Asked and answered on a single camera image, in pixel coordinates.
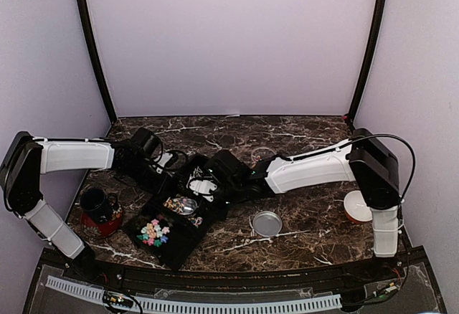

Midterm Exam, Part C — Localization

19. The clear plastic jar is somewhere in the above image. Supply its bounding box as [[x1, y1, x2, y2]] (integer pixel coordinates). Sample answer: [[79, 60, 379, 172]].
[[250, 146, 276, 167]]

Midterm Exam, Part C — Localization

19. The black bin with small candies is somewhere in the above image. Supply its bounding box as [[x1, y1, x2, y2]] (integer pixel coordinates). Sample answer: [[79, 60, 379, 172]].
[[141, 186, 228, 238]]

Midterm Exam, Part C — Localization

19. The silver metal scoop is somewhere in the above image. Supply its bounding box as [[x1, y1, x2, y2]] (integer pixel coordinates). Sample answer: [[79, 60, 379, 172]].
[[179, 198, 199, 216]]

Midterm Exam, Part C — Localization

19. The black bin with lollipops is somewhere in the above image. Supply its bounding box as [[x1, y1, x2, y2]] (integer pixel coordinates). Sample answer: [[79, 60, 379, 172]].
[[179, 153, 218, 196]]

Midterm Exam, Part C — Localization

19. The black bin with flower candies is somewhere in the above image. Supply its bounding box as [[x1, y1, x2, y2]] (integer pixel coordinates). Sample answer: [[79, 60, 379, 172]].
[[123, 207, 215, 271]]

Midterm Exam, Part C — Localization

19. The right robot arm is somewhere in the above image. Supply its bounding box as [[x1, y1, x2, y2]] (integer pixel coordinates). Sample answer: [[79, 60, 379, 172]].
[[204, 128, 402, 281]]

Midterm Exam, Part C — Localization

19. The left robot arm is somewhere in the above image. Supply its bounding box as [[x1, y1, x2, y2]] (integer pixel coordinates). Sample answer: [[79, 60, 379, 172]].
[[1, 128, 179, 282]]

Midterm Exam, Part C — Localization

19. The pile of small candies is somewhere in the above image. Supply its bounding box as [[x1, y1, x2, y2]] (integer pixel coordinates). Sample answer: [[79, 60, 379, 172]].
[[164, 196, 203, 227]]

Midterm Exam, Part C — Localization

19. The pile of flower candies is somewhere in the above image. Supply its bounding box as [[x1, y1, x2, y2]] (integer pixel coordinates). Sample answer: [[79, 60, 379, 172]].
[[136, 219, 171, 247]]

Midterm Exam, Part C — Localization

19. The pile of lollipops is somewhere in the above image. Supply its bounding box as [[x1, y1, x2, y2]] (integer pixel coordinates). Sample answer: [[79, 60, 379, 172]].
[[189, 166, 212, 181]]

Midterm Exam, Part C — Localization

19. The silver jar lid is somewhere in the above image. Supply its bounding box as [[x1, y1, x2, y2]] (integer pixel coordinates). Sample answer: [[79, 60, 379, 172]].
[[252, 211, 283, 237]]

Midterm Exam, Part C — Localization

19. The dark blue mug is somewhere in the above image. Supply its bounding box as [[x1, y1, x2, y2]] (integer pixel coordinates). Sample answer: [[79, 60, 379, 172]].
[[80, 188, 119, 224]]

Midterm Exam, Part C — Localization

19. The red floral saucer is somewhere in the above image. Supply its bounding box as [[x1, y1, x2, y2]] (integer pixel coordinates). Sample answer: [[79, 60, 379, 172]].
[[80, 203, 123, 239]]

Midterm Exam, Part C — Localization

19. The orange and white bowl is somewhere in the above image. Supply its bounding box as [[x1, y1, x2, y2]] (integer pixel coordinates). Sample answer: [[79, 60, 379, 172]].
[[344, 190, 372, 224]]

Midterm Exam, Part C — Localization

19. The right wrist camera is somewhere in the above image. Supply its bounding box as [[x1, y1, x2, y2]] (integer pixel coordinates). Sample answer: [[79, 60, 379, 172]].
[[204, 149, 250, 201]]

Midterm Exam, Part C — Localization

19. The black front rail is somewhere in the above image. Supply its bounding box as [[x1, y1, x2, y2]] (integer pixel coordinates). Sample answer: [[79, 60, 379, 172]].
[[42, 252, 424, 295]]

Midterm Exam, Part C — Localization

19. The white slotted cable duct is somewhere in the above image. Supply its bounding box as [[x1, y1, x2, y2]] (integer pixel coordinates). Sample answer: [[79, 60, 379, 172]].
[[45, 275, 342, 314]]

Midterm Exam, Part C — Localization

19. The left black frame post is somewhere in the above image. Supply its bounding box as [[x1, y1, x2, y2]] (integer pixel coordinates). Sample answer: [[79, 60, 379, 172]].
[[76, 0, 118, 125]]

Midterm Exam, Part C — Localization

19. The black frame post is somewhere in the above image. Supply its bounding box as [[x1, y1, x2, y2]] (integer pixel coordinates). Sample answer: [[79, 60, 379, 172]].
[[344, 0, 386, 130], [76, 0, 118, 125]]

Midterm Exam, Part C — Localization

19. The right black frame post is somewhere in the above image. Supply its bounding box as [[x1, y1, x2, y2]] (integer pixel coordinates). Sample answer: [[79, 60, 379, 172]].
[[344, 0, 386, 130]]

